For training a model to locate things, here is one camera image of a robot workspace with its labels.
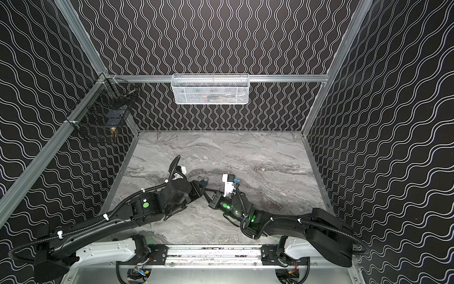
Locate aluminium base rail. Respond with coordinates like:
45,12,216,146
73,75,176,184
61,237,365,284

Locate brass padlock in basket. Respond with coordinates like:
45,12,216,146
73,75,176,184
110,127,118,139

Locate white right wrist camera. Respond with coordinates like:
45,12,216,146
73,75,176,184
222,174,240,197

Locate aluminium back horizontal rail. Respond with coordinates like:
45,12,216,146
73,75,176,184
108,73,329,84

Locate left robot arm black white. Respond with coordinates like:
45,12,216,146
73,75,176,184
8,156,208,283

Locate black wire wall basket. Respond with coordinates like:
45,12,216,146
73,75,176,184
73,78,140,144

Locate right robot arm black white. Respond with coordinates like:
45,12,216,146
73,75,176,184
204,189,370,267

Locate aluminium corner frame post right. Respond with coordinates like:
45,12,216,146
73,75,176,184
301,0,373,137

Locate aluminium corner frame post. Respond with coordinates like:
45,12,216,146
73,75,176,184
55,0,108,75
301,0,373,137

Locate aluminium corner frame post left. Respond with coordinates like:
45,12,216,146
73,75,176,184
55,0,108,75

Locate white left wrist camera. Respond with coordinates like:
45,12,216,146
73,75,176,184
175,166,187,175

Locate white mesh wall basket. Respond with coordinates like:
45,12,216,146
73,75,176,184
171,79,251,105

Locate aluminium left side rail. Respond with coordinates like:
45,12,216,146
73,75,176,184
1,79,106,226

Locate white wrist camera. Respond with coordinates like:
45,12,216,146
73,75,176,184
222,174,240,197
175,166,187,175

